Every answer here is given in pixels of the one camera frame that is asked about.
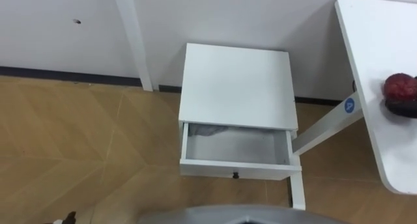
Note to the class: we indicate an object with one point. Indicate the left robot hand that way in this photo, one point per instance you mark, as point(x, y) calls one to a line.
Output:
point(69, 218)

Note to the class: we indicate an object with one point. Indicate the grey cloth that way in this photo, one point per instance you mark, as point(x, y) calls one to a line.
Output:
point(205, 129)

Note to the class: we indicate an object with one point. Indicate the robot body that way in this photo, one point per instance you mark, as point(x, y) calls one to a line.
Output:
point(241, 215)

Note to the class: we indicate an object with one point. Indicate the white open drawer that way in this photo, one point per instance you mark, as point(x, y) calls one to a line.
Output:
point(239, 169)

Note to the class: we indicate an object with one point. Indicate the white bedside cabinet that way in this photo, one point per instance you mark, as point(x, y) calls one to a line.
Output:
point(238, 87)

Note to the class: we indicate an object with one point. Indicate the white desk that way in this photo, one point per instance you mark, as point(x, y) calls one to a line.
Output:
point(381, 48)

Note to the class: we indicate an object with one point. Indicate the red fruit soft toy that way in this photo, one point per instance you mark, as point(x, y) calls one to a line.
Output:
point(400, 86)

